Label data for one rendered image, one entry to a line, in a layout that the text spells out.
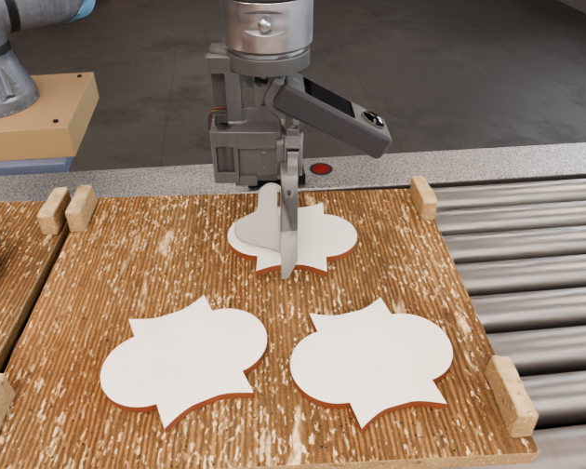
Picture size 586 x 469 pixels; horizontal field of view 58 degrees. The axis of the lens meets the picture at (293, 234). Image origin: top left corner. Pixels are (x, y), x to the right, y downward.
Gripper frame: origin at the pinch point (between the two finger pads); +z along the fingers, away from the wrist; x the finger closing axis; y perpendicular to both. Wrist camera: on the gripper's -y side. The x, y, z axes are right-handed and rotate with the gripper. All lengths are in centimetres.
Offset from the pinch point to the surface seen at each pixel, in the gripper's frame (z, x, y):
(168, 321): -0.2, 12.9, 10.8
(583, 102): 94, -252, -170
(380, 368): -0.2, 17.8, -7.2
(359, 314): -0.1, 11.9, -6.1
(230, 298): 0.7, 9.0, 5.9
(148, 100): 94, -254, 89
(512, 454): 0.8, 24.5, -15.9
